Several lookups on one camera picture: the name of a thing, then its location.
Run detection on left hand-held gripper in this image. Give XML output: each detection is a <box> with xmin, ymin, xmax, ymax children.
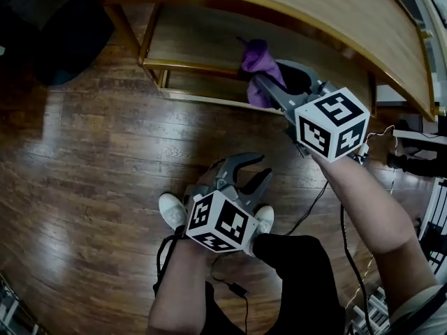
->
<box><xmin>183</xmin><ymin>151</ymin><xmax>274</xmax><ymax>255</ymax></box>

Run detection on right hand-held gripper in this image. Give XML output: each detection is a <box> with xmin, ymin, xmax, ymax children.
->
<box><xmin>256</xmin><ymin>59</ymin><xmax>371</xmax><ymax>163</ymax></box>

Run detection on purple cloth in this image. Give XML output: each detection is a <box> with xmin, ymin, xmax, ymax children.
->
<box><xmin>237</xmin><ymin>36</ymin><xmax>289</xmax><ymax>110</ymax></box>

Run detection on low wooden shelf unit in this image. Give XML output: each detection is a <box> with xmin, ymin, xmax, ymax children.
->
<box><xmin>99</xmin><ymin>0</ymin><xmax>439</xmax><ymax>121</ymax></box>

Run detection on person's right forearm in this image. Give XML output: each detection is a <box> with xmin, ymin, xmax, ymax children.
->
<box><xmin>309</xmin><ymin>151</ymin><xmax>438</xmax><ymax>318</ymax></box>

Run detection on person's left forearm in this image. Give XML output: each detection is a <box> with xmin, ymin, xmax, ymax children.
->
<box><xmin>147</xmin><ymin>238</ymin><xmax>218</xmax><ymax>335</ymax></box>

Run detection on person's right white shoe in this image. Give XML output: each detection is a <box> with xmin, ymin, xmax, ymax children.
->
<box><xmin>244</xmin><ymin>204</ymin><xmax>276</xmax><ymax>258</ymax></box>

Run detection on person's white shoe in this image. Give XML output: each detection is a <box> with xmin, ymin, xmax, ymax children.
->
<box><xmin>244</xmin><ymin>204</ymin><xmax>276</xmax><ymax>258</ymax></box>
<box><xmin>159</xmin><ymin>193</ymin><xmax>188</xmax><ymax>230</ymax></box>

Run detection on person's left white shoe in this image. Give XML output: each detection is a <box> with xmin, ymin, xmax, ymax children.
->
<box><xmin>159</xmin><ymin>193</ymin><xmax>188</xmax><ymax>230</ymax></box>

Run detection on person's left hand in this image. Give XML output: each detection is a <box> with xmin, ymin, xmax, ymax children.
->
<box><xmin>196</xmin><ymin>161</ymin><xmax>225</xmax><ymax>188</ymax></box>

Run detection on person's black trousers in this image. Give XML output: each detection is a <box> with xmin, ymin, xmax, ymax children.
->
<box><xmin>204</xmin><ymin>233</ymin><xmax>347</xmax><ymax>335</ymax></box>

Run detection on white slatted rack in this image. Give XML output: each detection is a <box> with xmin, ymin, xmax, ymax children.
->
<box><xmin>416</xmin><ymin>177</ymin><xmax>447</xmax><ymax>276</ymax></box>

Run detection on person's white shirt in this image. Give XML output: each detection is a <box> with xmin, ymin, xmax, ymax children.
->
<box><xmin>388</xmin><ymin>283</ymin><xmax>447</xmax><ymax>335</ymax></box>

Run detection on thin black cable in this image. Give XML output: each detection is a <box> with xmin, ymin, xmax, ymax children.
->
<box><xmin>281</xmin><ymin>179</ymin><xmax>330</xmax><ymax>237</ymax></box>

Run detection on black cable with inline adapter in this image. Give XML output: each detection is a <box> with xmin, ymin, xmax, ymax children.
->
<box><xmin>210</xmin><ymin>255</ymin><xmax>250</xmax><ymax>335</ymax></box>

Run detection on left hand-held gripper black cable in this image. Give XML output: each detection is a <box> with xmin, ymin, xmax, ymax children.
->
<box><xmin>152</xmin><ymin>233</ymin><xmax>189</xmax><ymax>297</ymax></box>

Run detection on hand-held gripper black cable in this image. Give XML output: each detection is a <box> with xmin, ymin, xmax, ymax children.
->
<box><xmin>152</xmin><ymin>233</ymin><xmax>189</xmax><ymax>297</ymax></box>
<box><xmin>340</xmin><ymin>203</ymin><xmax>377</xmax><ymax>335</ymax></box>

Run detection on right hand-held gripper black cable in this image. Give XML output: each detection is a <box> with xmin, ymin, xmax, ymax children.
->
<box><xmin>340</xmin><ymin>203</ymin><xmax>377</xmax><ymax>335</ymax></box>

